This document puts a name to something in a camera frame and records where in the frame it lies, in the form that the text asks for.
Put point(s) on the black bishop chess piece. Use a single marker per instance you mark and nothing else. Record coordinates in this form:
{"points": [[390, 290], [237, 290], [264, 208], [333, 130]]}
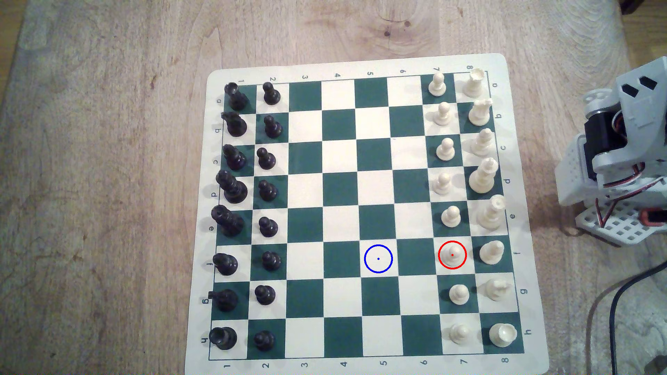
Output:
{"points": [[227, 264], [235, 159]]}

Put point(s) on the white pawn chess piece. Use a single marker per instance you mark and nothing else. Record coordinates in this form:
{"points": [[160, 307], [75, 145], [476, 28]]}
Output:
{"points": [[451, 217], [443, 117], [442, 185], [459, 295], [460, 334], [437, 87], [452, 258], [445, 151]]}

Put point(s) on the grey printed robot arm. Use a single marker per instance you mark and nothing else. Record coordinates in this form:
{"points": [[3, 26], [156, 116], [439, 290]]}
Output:
{"points": [[643, 125]]}

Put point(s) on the white knight chess piece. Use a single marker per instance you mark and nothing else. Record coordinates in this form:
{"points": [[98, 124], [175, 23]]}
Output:
{"points": [[496, 290], [479, 114]]}

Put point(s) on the white bishop chess piece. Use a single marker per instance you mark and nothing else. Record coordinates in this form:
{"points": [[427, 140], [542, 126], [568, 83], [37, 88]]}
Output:
{"points": [[482, 145], [491, 253]]}

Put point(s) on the white grid base plate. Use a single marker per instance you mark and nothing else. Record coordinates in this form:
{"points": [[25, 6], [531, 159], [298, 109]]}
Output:
{"points": [[622, 229]]}

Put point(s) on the black queen chess piece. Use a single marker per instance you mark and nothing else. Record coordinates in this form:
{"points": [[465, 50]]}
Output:
{"points": [[234, 191]]}

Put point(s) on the black rook chess piece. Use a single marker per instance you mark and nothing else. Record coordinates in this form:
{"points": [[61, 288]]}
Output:
{"points": [[224, 338], [237, 99]]}

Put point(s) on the white rook chess piece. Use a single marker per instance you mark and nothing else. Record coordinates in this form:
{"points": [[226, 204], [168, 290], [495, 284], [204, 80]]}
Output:
{"points": [[502, 336], [474, 86]]}

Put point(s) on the red and black clamp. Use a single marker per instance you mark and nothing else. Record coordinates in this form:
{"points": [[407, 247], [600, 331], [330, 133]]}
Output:
{"points": [[654, 217]]}

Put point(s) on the white king chess piece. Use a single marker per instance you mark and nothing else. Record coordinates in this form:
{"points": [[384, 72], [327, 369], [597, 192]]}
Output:
{"points": [[490, 217]]}

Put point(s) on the black king chess piece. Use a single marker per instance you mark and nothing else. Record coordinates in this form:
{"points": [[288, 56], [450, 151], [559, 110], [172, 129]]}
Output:
{"points": [[232, 224]]}

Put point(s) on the black pawn chess piece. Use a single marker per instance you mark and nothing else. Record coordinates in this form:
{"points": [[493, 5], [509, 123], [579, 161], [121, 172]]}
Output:
{"points": [[269, 192], [271, 261], [265, 296], [264, 341], [267, 160], [271, 96], [269, 228], [273, 128]]}

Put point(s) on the white queen chess piece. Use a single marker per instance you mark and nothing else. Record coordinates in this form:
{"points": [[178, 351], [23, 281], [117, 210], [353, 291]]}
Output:
{"points": [[482, 179]]}

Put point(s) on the black knight chess piece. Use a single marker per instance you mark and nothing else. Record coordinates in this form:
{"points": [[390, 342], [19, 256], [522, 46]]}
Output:
{"points": [[225, 300], [235, 126]]}

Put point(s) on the green white chessboard mat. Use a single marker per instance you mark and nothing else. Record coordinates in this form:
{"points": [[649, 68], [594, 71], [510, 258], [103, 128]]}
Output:
{"points": [[338, 156]]}

